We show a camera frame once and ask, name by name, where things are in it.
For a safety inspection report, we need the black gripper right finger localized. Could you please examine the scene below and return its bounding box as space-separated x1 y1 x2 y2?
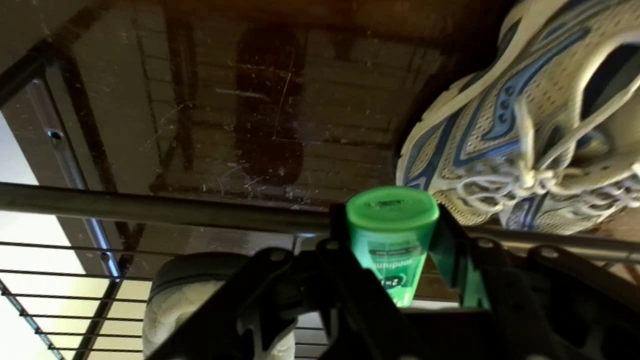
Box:
432 207 640 360

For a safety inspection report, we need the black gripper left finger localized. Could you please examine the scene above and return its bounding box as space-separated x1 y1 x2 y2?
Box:
147 207 414 360

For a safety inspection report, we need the green tube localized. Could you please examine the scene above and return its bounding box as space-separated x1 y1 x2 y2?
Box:
346 186 441 309

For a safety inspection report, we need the near grey slipper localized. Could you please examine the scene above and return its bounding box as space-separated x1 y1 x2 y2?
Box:
143 248 297 360

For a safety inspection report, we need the near white blue sneaker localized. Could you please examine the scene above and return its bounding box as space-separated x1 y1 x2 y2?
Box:
397 0 640 235

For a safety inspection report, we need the dark wooden cabinet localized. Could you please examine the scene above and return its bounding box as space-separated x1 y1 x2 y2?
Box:
0 0 515 233

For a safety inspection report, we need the black wire shoe rack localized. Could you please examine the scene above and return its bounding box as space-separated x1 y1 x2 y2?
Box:
0 39 640 360

